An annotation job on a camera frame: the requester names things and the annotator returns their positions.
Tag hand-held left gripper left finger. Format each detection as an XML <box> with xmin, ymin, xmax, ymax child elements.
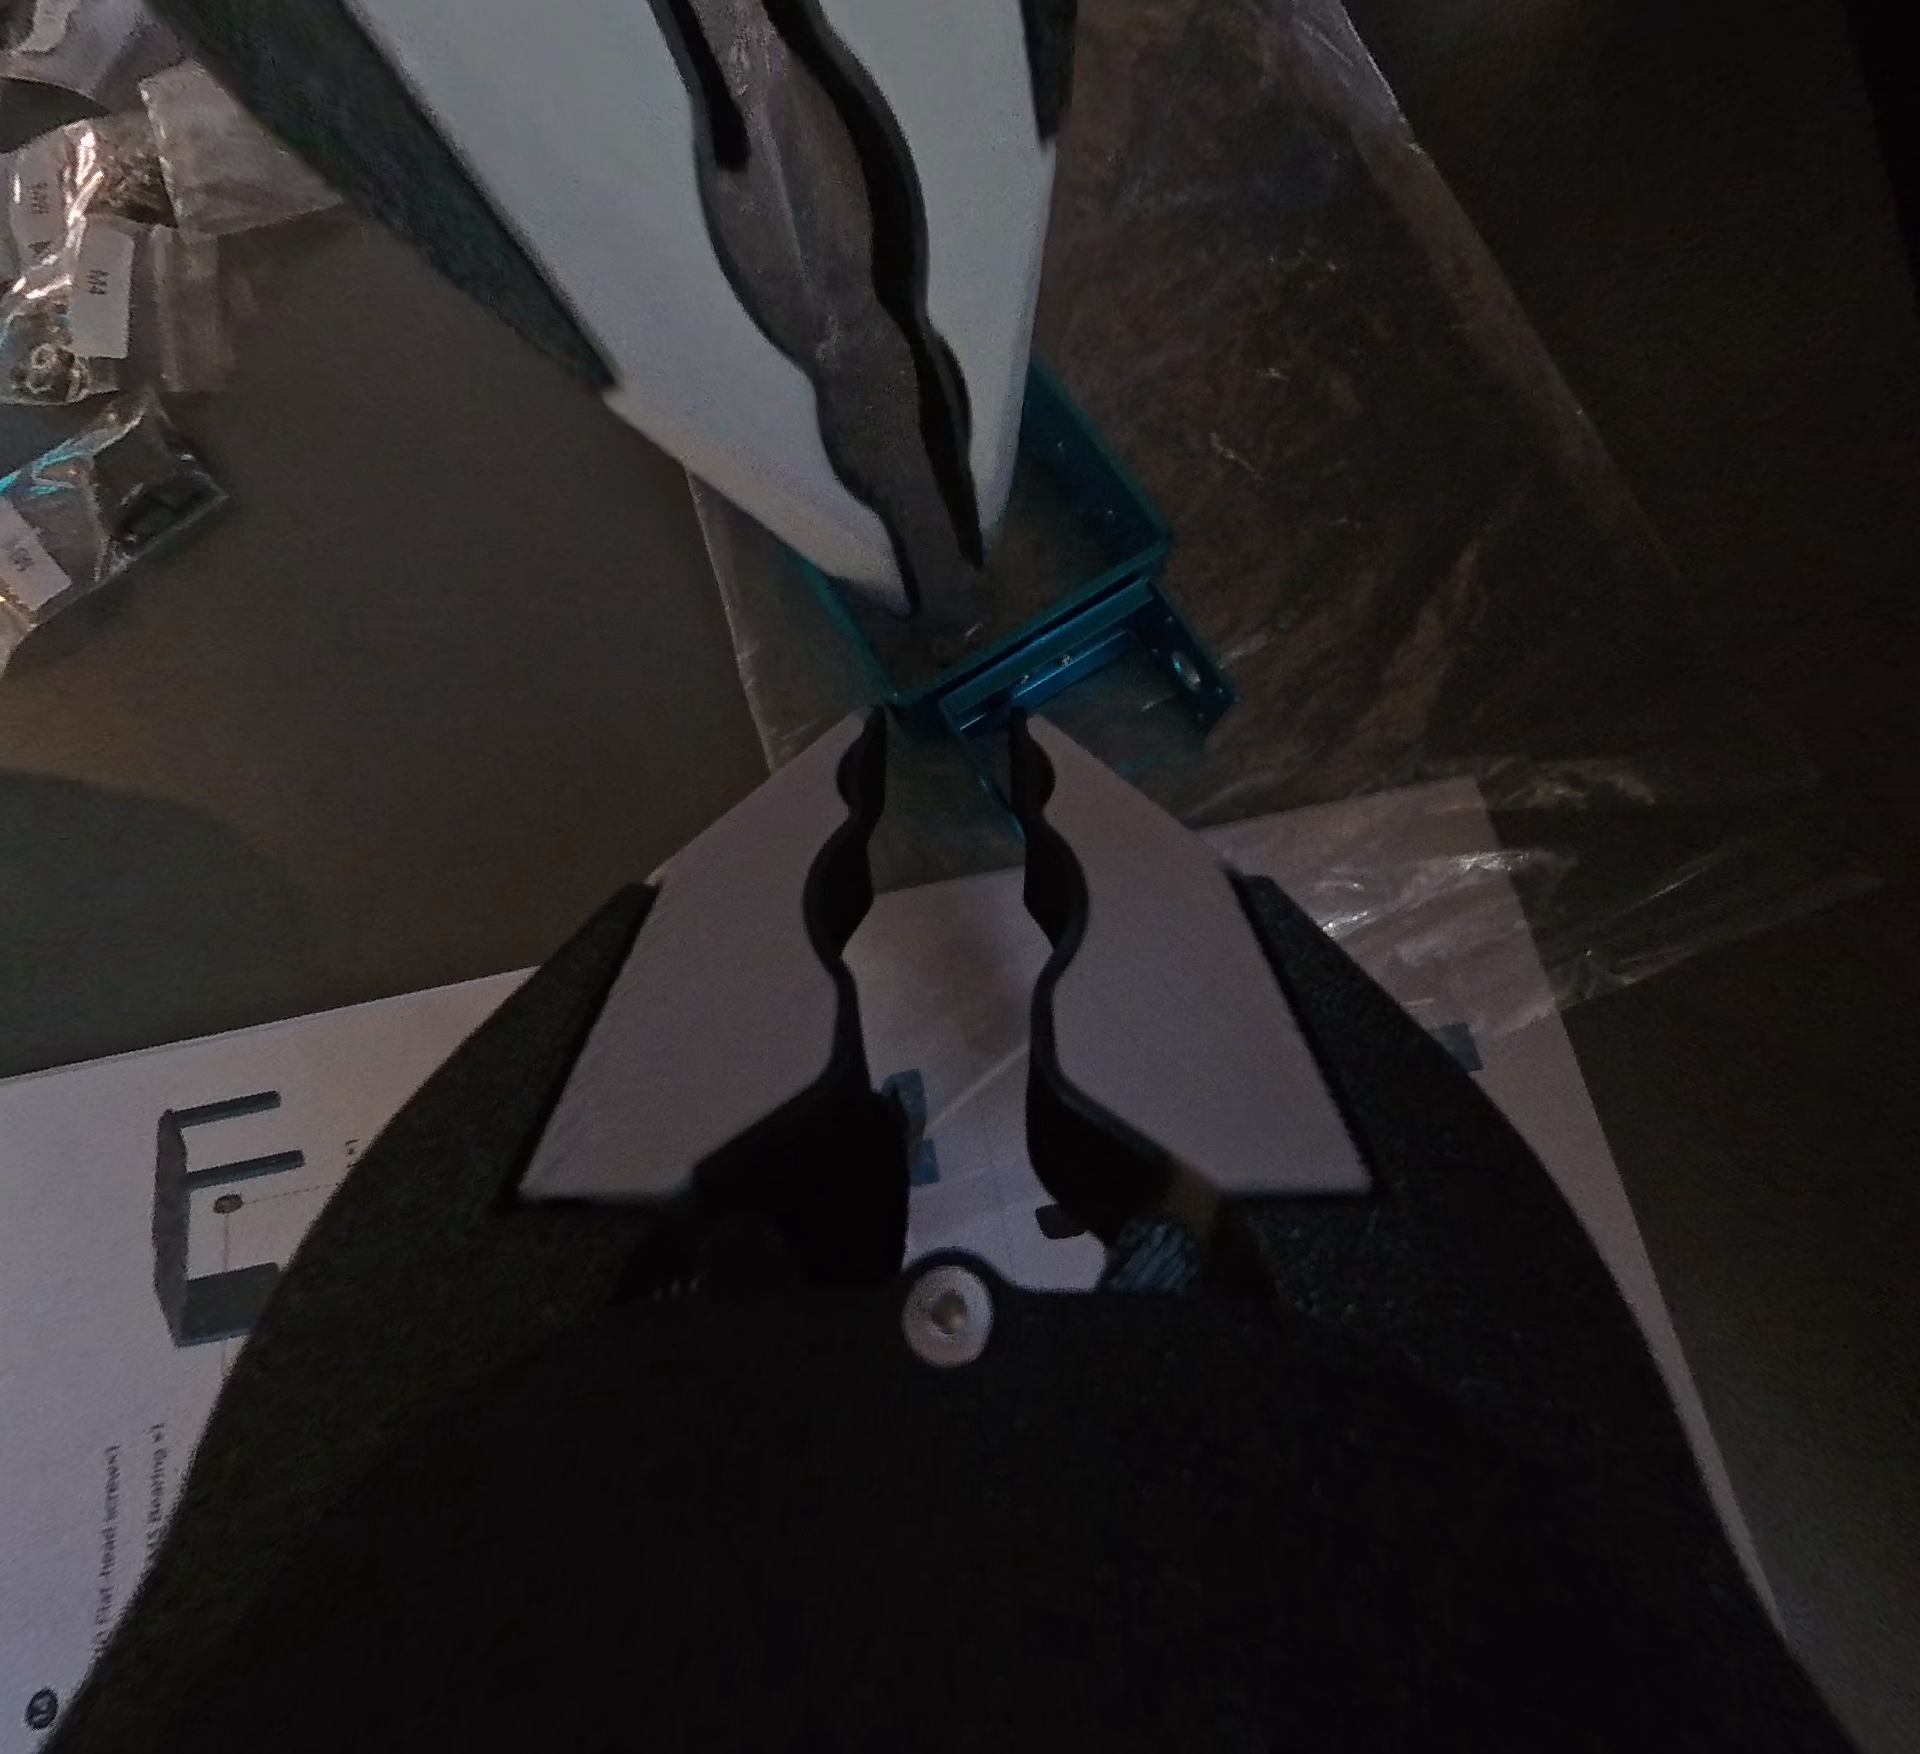
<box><xmin>515</xmin><ymin>708</ymin><xmax>909</xmax><ymax>1289</ymax></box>

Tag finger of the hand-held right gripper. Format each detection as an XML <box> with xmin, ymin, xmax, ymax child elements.
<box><xmin>320</xmin><ymin>0</ymin><xmax>918</xmax><ymax>614</ymax></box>
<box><xmin>735</xmin><ymin>0</ymin><xmax>1056</xmax><ymax>574</ymax></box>

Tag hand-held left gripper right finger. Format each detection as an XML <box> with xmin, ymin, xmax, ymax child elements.
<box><xmin>1008</xmin><ymin>708</ymin><xmax>1379</xmax><ymax>1253</ymax></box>

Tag small blue flanged metal bracket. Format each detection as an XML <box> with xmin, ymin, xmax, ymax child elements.
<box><xmin>934</xmin><ymin>567</ymin><xmax>1247</xmax><ymax>859</ymax></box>

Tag large blue metal U bracket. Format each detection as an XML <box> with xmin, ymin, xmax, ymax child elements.
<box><xmin>838</xmin><ymin>350</ymin><xmax>1177</xmax><ymax>718</ymax></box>

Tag pile of small screw bags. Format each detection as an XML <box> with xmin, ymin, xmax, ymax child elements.
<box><xmin>0</xmin><ymin>0</ymin><xmax>346</xmax><ymax>680</ymax></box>

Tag clear plastic bag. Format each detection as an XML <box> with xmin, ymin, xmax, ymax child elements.
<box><xmin>683</xmin><ymin>0</ymin><xmax>1832</xmax><ymax>1007</ymax></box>

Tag white printed instruction sheet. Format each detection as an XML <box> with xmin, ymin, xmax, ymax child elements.
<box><xmin>0</xmin><ymin>770</ymin><xmax>1779</xmax><ymax>1754</ymax></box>

